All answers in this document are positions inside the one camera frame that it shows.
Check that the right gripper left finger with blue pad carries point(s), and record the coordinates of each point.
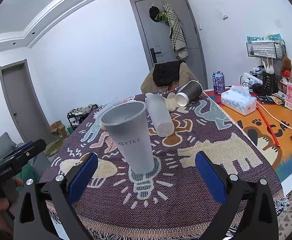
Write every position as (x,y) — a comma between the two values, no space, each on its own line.
(33,220)

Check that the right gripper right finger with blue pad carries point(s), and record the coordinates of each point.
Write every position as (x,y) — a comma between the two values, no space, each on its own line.
(259,220)

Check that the frosted HEYTEA plastic cup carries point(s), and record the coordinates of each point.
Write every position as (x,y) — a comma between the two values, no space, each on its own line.
(127,126)

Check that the far left frosted plastic cup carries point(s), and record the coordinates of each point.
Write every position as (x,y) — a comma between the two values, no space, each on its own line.
(101,110)

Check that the long frosted plastic cup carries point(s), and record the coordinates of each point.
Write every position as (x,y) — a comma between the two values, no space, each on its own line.
(159,115)

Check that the dark paper coffee cup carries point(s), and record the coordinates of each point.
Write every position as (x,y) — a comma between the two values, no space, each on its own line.
(192,90)

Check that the person left hand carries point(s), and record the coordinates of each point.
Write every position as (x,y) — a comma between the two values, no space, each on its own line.
(0,204)

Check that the green floor mat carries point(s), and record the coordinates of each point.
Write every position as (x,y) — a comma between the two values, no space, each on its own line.
(53,148)

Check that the purple patterned woven tablecloth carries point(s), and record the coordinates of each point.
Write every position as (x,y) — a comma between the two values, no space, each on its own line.
(173,201)

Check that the cardboard box on floor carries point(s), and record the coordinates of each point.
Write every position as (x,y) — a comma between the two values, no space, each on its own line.
(58,130)

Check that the black shoe rack with shoes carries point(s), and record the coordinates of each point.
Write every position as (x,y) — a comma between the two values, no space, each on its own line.
(77,115)

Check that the grey interior door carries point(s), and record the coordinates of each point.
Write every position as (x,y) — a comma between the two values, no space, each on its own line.
(23,104)

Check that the red pencil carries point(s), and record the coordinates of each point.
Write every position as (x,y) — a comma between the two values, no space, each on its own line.
(268,126)

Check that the orange cat desk mat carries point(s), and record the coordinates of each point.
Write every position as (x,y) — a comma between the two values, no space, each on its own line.
(280,120)

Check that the white tissue box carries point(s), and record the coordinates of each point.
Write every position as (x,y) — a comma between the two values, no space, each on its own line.
(239,99)

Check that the purple soda can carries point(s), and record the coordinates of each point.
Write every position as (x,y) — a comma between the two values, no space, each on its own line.
(218,82)

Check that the white power strip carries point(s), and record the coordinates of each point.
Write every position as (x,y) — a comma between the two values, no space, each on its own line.
(248,79)

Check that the black mesh pen holder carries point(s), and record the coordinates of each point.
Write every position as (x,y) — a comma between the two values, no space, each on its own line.
(270,83)

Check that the tan chair with coat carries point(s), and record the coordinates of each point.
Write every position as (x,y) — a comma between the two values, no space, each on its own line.
(186,75)

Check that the black garment on chair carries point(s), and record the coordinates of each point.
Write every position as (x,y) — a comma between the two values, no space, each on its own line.
(164,74)

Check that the brown plush toy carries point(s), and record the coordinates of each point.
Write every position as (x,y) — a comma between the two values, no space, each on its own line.
(286,67)

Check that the plaid scarf on door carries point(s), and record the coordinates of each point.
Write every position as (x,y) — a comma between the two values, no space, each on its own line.
(177,36)

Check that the grey entrance door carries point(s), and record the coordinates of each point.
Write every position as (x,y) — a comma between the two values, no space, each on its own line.
(155,36)

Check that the black cap on door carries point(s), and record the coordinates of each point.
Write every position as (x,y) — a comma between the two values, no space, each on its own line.
(153,13)

